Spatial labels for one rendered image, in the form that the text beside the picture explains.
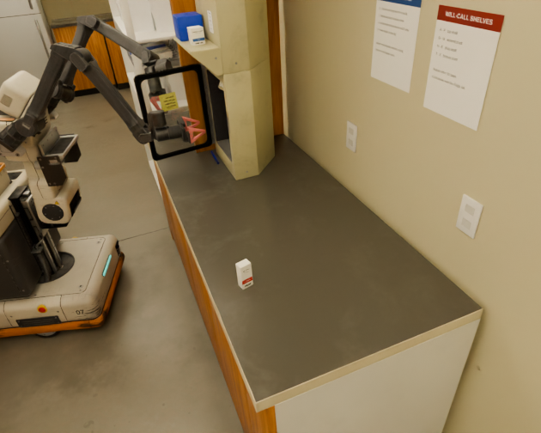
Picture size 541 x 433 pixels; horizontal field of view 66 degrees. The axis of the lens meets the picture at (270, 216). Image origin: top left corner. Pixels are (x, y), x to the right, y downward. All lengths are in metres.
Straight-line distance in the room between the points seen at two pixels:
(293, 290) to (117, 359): 1.42
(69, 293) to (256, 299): 1.48
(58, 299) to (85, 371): 0.41
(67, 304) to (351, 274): 1.67
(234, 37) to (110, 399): 1.77
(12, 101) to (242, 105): 1.03
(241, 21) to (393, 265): 1.03
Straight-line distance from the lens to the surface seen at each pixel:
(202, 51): 1.67
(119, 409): 2.33
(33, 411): 2.51
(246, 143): 1.83
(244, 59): 1.72
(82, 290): 2.55
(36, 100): 2.01
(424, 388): 1.50
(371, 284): 1.35
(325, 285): 1.33
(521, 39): 1.13
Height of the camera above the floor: 1.87
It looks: 35 degrees down
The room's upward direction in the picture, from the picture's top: 4 degrees counter-clockwise
